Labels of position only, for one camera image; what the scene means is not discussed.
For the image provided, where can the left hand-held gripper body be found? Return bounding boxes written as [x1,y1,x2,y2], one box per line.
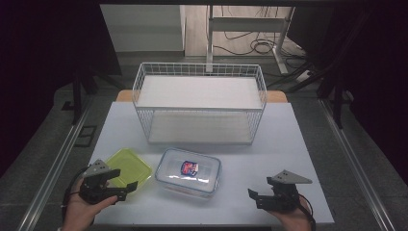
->
[79,159,112,205]

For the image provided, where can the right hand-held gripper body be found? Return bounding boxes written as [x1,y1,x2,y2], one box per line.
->
[267,169,313,213]

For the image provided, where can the green plastic container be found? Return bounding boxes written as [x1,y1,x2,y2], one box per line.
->
[105,147,154,191]

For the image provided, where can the person's right hand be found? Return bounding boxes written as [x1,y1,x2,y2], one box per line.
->
[272,198,313,231]

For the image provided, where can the person's left hand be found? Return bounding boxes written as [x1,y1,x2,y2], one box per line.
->
[62,187,118,231]

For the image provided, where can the clear container with blue-rimmed lid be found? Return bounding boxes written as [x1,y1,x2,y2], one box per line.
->
[154,146,223,199]

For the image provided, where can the wooden table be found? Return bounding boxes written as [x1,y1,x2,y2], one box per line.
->
[115,89,289,104]

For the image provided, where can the black metal stand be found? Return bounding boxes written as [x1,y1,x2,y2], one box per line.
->
[316,61,355,130]
[70,62,124,126]

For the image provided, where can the white power strip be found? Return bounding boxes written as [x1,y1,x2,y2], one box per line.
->
[295,69,315,84]

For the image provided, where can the grey cabinet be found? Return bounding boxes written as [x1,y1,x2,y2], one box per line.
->
[99,4,187,54]

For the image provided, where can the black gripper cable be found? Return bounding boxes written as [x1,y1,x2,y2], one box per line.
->
[297,192,318,231]
[62,167,89,224]

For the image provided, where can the black floor bracket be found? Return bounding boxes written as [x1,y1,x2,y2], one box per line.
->
[73,124,98,149]

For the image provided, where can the aluminium rail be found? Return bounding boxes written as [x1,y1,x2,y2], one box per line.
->
[16,95,94,231]
[318,98,396,231]

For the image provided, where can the white wire shelf rack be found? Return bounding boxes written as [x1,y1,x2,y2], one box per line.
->
[132,62,268,146]

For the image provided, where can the black floor cables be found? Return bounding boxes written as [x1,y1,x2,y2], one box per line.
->
[213,6,307,70]

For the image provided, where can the white metal desk frame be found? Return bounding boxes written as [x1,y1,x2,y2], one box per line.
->
[206,5,296,75]

